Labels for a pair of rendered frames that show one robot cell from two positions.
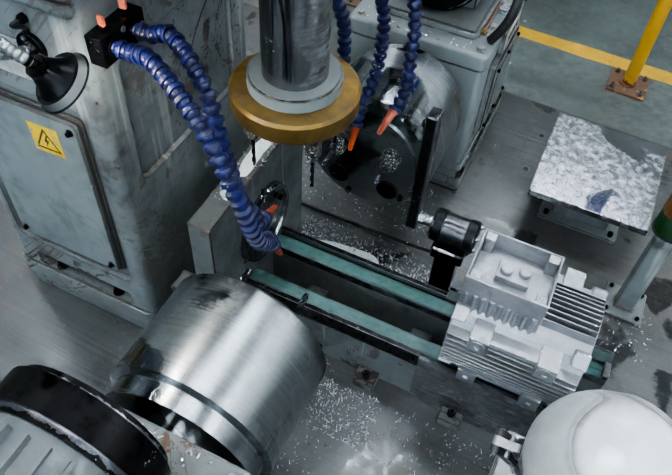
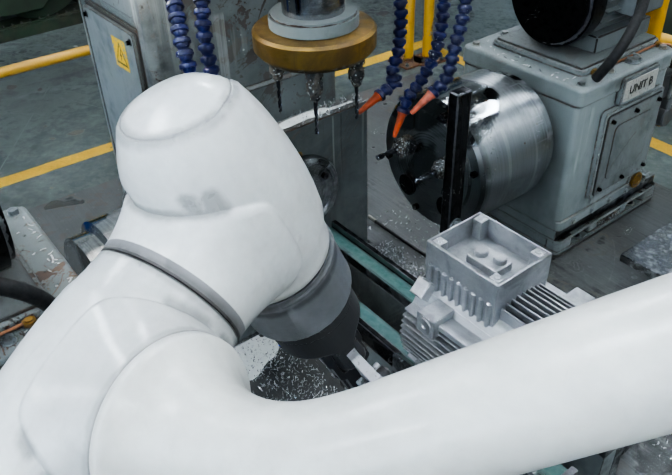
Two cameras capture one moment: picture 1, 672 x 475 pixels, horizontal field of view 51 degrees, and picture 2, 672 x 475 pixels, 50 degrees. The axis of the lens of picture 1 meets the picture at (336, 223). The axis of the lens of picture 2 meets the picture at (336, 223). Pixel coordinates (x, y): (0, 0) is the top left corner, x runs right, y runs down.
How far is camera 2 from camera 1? 0.54 m
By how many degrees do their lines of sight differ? 27
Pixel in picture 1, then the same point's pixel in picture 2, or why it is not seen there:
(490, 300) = (449, 275)
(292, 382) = not seen: hidden behind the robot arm
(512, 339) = (467, 329)
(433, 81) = (513, 101)
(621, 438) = (172, 83)
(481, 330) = (434, 309)
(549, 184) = (649, 255)
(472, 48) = (572, 82)
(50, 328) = not seen: hidden behind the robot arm
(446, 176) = (546, 237)
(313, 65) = not seen: outside the picture
